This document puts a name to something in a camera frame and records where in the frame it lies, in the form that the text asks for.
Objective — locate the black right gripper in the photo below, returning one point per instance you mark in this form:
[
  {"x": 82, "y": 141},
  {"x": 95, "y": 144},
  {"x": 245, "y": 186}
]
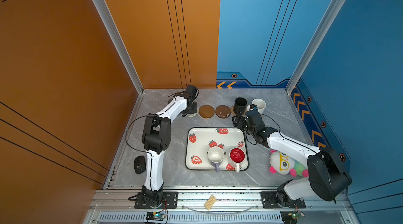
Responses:
[{"x": 239, "y": 120}]

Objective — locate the circuit board right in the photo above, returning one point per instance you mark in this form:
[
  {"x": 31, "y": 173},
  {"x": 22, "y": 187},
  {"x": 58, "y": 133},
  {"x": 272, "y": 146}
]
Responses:
[{"x": 291, "y": 217}]

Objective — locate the dark brown wooden round coaster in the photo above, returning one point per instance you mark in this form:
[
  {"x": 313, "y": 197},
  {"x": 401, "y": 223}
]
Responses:
[{"x": 223, "y": 111}]

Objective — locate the aluminium corner post left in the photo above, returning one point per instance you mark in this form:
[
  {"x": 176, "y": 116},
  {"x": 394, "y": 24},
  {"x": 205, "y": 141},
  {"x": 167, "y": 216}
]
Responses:
[{"x": 110, "y": 25}]

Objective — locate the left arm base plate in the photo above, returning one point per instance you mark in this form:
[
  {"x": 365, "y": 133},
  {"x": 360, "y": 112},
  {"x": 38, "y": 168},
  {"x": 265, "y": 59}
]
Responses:
[{"x": 170, "y": 198}]

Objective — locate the black mug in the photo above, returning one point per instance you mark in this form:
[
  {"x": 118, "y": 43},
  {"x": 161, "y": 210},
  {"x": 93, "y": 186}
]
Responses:
[{"x": 239, "y": 106}]

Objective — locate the aluminium corner post right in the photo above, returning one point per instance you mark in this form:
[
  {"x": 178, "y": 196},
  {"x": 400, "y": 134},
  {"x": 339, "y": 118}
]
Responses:
[{"x": 328, "y": 18}]

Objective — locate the black computer mouse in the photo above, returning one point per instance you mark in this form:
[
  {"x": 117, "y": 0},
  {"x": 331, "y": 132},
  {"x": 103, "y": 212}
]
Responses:
[{"x": 140, "y": 164}]

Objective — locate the light brown wooden round coaster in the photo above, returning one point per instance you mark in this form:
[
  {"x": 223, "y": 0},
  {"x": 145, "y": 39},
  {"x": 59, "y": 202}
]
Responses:
[{"x": 206, "y": 111}]

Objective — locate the aluminium front rail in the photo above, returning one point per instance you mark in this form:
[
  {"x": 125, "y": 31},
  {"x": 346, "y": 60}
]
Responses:
[{"x": 228, "y": 199}]

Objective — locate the white mug purple handle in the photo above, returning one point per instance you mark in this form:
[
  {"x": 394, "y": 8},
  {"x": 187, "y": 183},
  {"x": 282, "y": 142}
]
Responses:
[{"x": 216, "y": 156}]

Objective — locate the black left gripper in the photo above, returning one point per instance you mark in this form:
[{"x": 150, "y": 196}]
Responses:
[{"x": 194, "y": 110}]

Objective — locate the colourful plush toy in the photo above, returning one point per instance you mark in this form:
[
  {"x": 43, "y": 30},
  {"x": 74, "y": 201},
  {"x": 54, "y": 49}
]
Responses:
[{"x": 283, "y": 164}]

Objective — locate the aluminium corner post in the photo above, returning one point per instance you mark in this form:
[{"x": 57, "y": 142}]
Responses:
[
  {"x": 328, "y": 18},
  {"x": 110, "y": 25}
]

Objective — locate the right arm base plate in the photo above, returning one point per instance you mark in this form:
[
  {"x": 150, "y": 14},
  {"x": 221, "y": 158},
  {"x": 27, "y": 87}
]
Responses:
[{"x": 275, "y": 199}]

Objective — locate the white strawberry pattern tray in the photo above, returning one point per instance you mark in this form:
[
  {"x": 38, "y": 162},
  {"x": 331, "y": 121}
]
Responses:
[{"x": 201, "y": 139}]

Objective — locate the red inside white mug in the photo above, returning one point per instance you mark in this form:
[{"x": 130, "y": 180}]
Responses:
[{"x": 237, "y": 156}]

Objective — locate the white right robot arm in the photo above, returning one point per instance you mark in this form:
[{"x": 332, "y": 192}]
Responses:
[{"x": 327, "y": 176}]

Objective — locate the small wooden block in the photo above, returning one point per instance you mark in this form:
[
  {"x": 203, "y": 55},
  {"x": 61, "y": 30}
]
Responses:
[{"x": 210, "y": 202}]

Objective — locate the green circuit board left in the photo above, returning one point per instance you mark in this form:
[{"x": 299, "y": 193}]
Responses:
[{"x": 158, "y": 217}]

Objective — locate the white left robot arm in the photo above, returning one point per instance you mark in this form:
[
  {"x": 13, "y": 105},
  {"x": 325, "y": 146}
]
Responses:
[{"x": 157, "y": 137}]

